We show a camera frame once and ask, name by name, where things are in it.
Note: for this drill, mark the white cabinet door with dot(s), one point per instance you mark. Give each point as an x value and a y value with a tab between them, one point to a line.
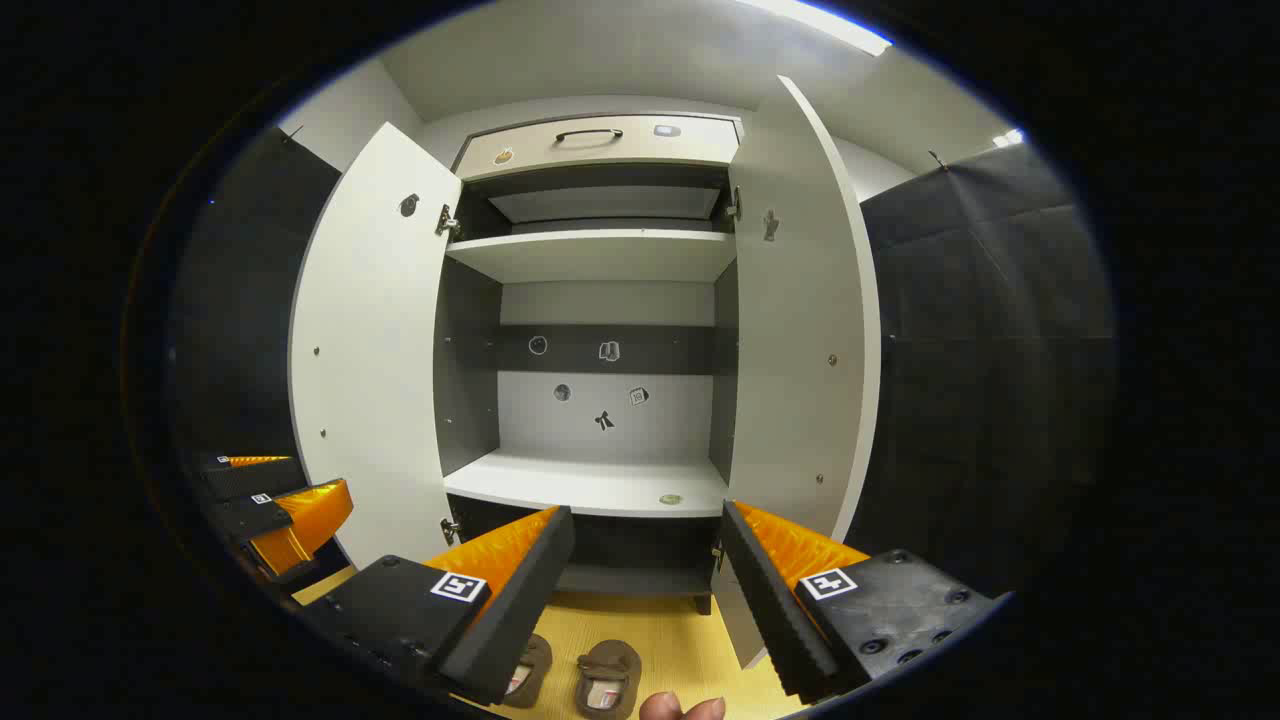
370	350
800	300

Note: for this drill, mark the black backdrop cloth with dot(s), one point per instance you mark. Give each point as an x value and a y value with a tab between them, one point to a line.
980	350

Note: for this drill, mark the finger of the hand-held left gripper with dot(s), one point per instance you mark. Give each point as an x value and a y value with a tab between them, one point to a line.
255	518
255	480

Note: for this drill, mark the beige cabinet drawer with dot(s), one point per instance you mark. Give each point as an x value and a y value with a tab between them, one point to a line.
620	150

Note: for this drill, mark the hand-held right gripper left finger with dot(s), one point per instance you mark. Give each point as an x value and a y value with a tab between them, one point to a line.
520	610

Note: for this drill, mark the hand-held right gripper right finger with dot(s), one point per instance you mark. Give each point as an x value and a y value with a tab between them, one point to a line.
775	610

